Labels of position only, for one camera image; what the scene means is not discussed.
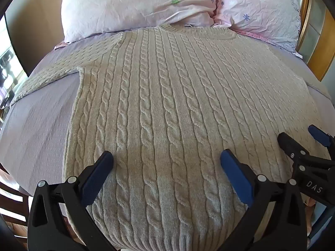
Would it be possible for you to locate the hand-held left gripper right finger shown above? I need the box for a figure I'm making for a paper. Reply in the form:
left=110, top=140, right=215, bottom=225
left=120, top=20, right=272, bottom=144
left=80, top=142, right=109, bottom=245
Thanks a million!
left=220, top=149, right=307, bottom=251

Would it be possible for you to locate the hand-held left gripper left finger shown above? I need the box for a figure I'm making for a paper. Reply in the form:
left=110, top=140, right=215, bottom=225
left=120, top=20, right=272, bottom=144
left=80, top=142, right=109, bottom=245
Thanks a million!
left=27, top=151, right=116, bottom=251

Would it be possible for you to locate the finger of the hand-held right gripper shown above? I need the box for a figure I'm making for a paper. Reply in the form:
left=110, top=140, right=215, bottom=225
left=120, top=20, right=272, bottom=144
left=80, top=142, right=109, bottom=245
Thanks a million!
left=308, top=124, right=335, bottom=147
left=277, top=132, right=335, bottom=167

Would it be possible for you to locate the beige cable knit sweater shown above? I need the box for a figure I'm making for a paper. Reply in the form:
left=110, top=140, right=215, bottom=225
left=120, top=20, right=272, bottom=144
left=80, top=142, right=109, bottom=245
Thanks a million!
left=10, top=23, right=333, bottom=251

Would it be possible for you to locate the lavender bed sheet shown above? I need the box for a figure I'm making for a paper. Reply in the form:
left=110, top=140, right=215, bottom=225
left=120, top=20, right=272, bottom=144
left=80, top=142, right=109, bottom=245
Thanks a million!
left=0, top=26, right=335, bottom=216

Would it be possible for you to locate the dark wooden chair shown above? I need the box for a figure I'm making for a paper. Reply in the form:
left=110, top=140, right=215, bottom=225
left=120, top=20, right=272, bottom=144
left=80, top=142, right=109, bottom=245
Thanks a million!
left=0, top=162, right=35, bottom=251

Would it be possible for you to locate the wooden headboard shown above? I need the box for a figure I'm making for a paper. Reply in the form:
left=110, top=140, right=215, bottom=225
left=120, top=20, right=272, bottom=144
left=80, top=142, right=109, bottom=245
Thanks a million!
left=296, top=0, right=335, bottom=82

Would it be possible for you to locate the pink floral pillow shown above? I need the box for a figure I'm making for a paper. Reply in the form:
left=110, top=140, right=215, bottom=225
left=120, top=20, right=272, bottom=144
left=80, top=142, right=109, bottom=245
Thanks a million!
left=211, top=0, right=303, bottom=59

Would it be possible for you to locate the white floral pillow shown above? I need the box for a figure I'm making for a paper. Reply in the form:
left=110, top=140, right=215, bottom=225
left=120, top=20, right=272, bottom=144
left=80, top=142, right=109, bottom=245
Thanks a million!
left=61, top=0, right=218, bottom=44

